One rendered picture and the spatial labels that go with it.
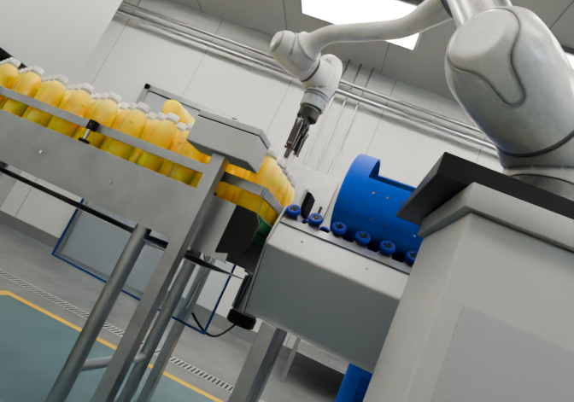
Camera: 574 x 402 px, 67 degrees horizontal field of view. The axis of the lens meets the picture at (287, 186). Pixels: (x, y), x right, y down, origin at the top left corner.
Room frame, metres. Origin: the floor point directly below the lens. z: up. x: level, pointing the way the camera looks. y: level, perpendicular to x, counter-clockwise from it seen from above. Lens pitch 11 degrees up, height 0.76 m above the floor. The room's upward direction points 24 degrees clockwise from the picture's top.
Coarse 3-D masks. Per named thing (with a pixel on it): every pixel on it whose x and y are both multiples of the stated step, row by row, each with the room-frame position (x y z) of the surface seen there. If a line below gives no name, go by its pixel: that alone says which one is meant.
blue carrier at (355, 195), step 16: (368, 160) 1.26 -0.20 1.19; (352, 176) 1.23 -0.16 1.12; (368, 176) 1.22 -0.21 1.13; (352, 192) 1.22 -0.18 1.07; (368, 192) 1.21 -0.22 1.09; (384, 192) 1.20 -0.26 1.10; (400, 192) 1.18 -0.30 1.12; (336, 208) 1.25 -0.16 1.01; (352, 208) 1.23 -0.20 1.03; (368, 208) 1.21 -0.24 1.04; (384, 208) 1.19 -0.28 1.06; (352, 224) 1.26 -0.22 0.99; (368, 224) 1.23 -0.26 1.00; (400, 224) 1.19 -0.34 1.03; (416, 224) 1.17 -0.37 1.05; (352, 240) 1.31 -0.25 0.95; (384, 240) 1.23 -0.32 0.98; (400, 240) 1.21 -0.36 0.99; (416, 240) 1.18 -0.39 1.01; (400, 256) 1.25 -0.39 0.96
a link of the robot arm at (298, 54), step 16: (432, 0) 1.07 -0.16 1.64; (416, 16) 1.12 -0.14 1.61; (432, 16) 1.09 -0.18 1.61; (448, 16) 1.07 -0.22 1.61; (288, 32) 1.27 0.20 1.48; (304, 32) 1.28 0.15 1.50; (320, 32) 1.23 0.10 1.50; (336, 32) 1.21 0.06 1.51; (352, 32) 1.20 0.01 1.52; (368, 32) 1.19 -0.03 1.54; (384, 32) 1.17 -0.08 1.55; (400, 32) 1.16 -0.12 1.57; (416, 32) 1.15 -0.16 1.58; (272, 48) 1.29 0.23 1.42; (288, 48) 1.27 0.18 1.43; (304, 48) 1.26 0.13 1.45; (320, 48) 1.26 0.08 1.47; (288, 64) 1.31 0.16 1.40; (304, 64) 1.30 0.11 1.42
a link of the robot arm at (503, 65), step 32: (448, 0) 0.78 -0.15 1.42; (480, 0) 0.68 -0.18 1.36; (480, 32) 0.56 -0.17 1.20; (512, 32) 0.52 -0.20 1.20; (544, 32) 0.53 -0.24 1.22; (448, 64) 0.60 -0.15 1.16; (480, 64) 0.55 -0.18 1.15; (512, 64) 0.54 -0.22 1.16; (544, 64) 0.53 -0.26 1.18; (480, 96) 0.59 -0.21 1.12; (512, 96) 0.56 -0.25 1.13; (544, 96) 0.56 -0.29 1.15; (480, 128) 0.66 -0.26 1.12; (512, 128) 0.61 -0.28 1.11; (544, 128) 0.60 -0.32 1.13
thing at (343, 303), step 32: (288, 256) 1.26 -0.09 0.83; (320, 256) 1.23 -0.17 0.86; (352, 256) 1.22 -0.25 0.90; (256, 288) 1.32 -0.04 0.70; (288, 288) 1.28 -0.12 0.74; (320, 288) 1.24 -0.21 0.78; (352, 288) 1.20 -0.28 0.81; (384, 288) 1.17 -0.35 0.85; (288, 320) 1.29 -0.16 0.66; (320, 320) 1.25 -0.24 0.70; (352, 320) 1.22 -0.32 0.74; (384, 320) 1.18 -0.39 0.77; (352, 352) 1.23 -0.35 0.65
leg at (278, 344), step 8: (280, 336) 1.42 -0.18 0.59; (280, 344) 1.43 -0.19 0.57; (272, 352) 1.42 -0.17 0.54; (272, 360) 1.42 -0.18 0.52; (264, 368) 1.42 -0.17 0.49; (264, 376) 1.42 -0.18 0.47; (256, 384) 1.42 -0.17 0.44; (264, 384) 1.44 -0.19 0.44; (256, 392) 1.42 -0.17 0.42; (256, 400) 1.43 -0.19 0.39
